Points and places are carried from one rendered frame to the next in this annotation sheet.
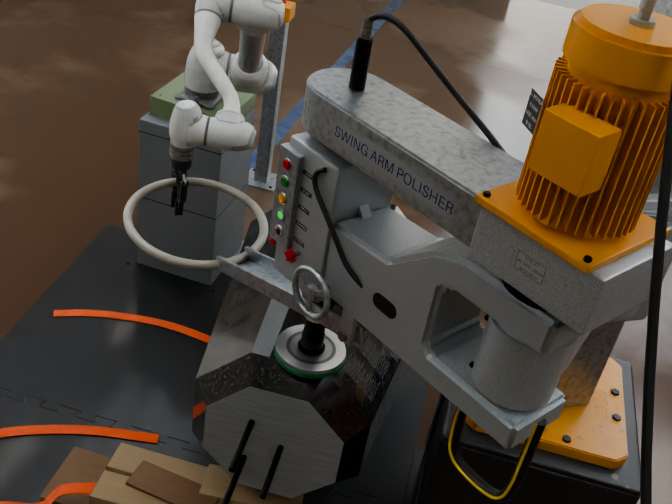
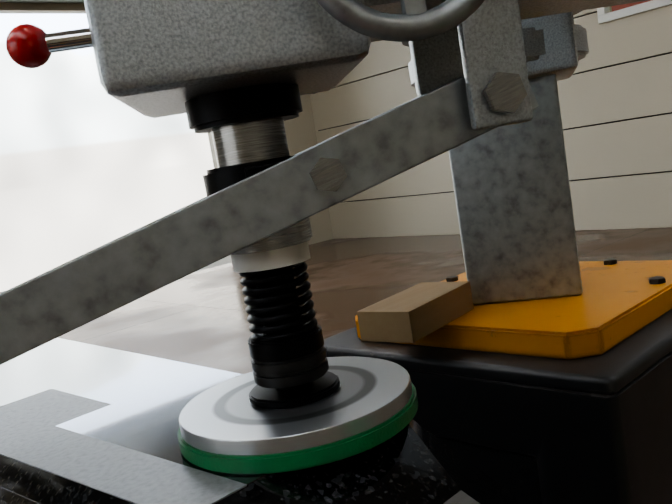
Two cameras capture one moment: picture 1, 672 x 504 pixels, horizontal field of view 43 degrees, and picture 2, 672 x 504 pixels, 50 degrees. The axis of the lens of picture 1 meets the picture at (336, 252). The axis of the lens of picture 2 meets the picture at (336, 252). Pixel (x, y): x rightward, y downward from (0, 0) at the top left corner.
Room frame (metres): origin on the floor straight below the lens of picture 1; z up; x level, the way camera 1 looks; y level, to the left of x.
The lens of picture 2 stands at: (1.49, 0.48, 1.07)
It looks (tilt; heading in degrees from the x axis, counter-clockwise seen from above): 7 degrees down; 309
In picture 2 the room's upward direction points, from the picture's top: 9 degrees counter-clockwise
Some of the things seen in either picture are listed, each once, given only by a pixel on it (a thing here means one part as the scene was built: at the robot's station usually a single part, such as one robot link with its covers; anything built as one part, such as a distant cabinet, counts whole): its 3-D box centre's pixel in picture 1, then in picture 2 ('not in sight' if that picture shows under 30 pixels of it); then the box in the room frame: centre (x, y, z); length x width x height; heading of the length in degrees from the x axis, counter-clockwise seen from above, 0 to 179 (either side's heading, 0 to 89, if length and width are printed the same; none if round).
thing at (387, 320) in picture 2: not in sight; (417, 310); (2.14, -0.50, 0.81); 0.20 x 0.10 x 0.05; 90
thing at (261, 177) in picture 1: (271, 96); not in sight; (4.37, 0.51, 0.54); 0.20 x 0.20 x 1.09; 82
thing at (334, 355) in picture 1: (310, 348); (296, 398); (1.94, 0.02, 0.86); 0.21 x 0.21 x 0.01
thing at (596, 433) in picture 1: (546, 390); (527, 297); (2.06, -0.74, 0.76); 0.49 x 0.49 x 0.05; 82
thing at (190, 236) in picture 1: (194, 188); not in sight; (3.48, 0.73, 0.40); 0.50 x 0.50 x 0.80; 78
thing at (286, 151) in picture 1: (287, 197); not in sight; (1.91, 0.15, 1.39); 0.08 x 0.03 x 0.28; 46
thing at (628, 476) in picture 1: (513, 473); (554, 496); (2.06, -0.74, 0.37); 0.66 x 0.66 x 0.74; 82
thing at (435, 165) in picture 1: (450, 182); not in sight; (1.70, -0.23, 1.63); 0.96 x 0.25 x 0.17; 46
